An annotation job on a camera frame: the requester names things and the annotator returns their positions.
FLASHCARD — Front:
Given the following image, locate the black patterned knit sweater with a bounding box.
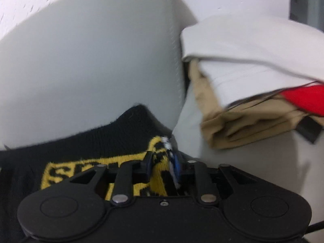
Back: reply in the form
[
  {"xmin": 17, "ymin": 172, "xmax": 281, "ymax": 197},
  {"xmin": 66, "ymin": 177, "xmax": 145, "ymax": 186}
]
[{"xmin": 1, "ymin": 105, "xmax": 178, "ymax": 242}]

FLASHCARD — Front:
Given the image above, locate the tan folded garment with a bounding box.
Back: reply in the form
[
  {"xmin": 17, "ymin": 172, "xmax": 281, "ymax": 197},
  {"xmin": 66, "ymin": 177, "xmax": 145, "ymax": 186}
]
[{"xmin": 188, "ymin": 59, "xmax": 323, "ymax": 149}]

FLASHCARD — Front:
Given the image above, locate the grey sofa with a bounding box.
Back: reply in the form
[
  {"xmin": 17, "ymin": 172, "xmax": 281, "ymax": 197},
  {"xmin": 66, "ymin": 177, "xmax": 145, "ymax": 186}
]
[{"xmin": 0, "ymin": 0, "xmax": 324, "ymax": 243}]

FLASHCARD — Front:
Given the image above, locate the red folded garment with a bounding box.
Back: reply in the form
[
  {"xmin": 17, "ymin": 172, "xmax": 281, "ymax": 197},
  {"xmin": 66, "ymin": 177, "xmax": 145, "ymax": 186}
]
[{"xmin": 281, "ymin": 84, "xmax": 324, "ymax": 117}]

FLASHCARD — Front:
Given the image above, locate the white folded garment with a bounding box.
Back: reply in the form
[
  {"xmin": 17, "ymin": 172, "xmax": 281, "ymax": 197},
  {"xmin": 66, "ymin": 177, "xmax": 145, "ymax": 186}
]
[{"xmin": 181, "ymin": 15, "xmax": 323, "ymax": 108}]

